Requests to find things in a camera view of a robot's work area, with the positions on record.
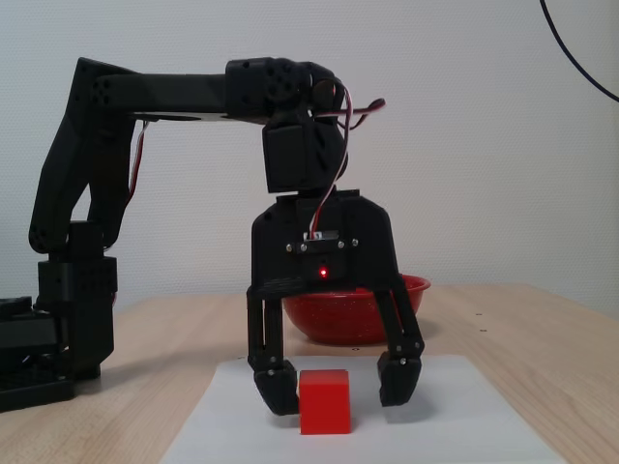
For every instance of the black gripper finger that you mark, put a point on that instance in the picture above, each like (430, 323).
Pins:
(275, 386)

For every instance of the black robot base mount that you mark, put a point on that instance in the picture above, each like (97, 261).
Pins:
(29, 386)

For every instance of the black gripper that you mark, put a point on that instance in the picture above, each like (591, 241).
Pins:
(276, 251)

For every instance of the white paper sheet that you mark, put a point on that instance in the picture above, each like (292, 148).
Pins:
(459, 425)

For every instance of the red cube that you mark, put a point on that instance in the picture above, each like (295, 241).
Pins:
(324, 406)

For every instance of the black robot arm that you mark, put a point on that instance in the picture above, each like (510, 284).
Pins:
(169, 92)

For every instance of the red speckled bowl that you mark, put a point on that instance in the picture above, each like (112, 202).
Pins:
(338, 319)

